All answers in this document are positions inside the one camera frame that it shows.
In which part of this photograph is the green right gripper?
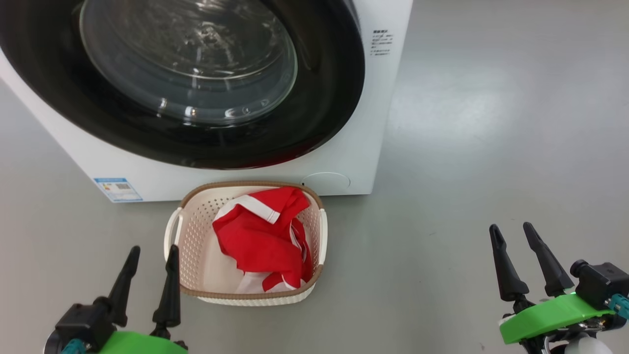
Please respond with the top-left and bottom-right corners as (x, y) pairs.
(489, 222), (626, 354)

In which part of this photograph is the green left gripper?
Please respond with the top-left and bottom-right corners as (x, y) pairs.
(98, 244), (189, 354)

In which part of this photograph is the red and white garment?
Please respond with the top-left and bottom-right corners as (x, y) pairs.
(204, 186), (314, 295)

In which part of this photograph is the round washing machine door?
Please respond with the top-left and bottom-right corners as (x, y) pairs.
(0, 0), (366, 170)

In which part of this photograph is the cream laundry basket brown rim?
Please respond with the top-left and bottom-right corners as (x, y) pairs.
(164, 180), (328, 307)

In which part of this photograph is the white front-load washing machine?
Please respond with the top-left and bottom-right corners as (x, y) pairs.
(0, 0), (414, 203)

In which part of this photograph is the blue energy label sticker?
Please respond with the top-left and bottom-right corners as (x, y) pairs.
(93, 177), (143, 203)

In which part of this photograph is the printed warning text label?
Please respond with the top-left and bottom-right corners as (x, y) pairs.
(371, 29), (394, 56)

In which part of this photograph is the teal cable connector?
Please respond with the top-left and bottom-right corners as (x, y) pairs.
(61, 338), (93, 354)
(608, 294), (629, 320)

